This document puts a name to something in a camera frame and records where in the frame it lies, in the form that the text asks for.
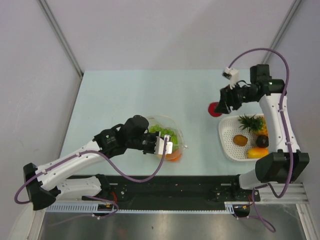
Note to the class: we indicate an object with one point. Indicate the green grape bunch toy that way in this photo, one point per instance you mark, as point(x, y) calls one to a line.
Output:
point(164, 131)

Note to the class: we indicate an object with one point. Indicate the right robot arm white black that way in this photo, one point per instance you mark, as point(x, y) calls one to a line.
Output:
point(285, 160)

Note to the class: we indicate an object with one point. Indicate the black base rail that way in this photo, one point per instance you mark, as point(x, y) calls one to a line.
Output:
point(176, 193)

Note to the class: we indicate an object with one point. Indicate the yellow orange mango toy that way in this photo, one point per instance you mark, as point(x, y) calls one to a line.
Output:
point(257, 153)

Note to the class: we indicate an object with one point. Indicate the red apple toy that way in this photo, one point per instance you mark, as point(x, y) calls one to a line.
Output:
point(211, 110)

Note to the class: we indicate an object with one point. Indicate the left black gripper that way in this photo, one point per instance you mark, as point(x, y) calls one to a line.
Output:
point(153, 135)

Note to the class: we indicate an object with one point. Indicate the right aluminium frame post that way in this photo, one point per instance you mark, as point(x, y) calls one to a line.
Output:
point(281, 32)

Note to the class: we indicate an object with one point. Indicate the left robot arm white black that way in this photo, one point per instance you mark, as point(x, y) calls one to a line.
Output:
point(52, 181)

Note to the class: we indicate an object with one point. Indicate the orange toy fruit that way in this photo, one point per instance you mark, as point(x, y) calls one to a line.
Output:
point(173, 157)

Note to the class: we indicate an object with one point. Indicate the pineapple toy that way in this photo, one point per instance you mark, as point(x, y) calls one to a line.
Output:
point(255, 124)

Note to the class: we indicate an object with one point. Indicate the brown kiwi toy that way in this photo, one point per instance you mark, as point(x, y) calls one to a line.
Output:
point(240, 140)

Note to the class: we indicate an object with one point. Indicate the yellow lemon toy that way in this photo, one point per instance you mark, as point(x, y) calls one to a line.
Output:
point(160, 157)

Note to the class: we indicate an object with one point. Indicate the dark purple plum toy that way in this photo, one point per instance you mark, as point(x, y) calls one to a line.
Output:
point(262, 141)

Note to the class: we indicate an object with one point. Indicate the left aluminium frame post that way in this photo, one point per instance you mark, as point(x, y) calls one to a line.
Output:
point(56, 28)

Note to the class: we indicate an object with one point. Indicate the aluminium frame post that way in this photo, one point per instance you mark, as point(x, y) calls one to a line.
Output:
point(281, 32)
point(56, 28)

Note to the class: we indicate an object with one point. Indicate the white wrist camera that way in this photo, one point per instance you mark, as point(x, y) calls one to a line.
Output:
point(163, 144)
point(232, 75)

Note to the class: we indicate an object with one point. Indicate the clear zip top bag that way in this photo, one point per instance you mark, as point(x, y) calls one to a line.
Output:
point(167, 126)

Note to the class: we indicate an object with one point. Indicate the white perforated plastic basket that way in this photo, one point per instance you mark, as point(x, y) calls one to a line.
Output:
point(230, 127)

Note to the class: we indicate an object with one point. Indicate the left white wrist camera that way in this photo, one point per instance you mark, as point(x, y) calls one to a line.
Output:
point(163, 144)

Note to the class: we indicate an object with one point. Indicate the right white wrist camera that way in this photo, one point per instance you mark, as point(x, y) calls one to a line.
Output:
point(232, 75)

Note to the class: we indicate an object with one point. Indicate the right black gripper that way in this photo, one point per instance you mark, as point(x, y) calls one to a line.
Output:
point(223, 106)

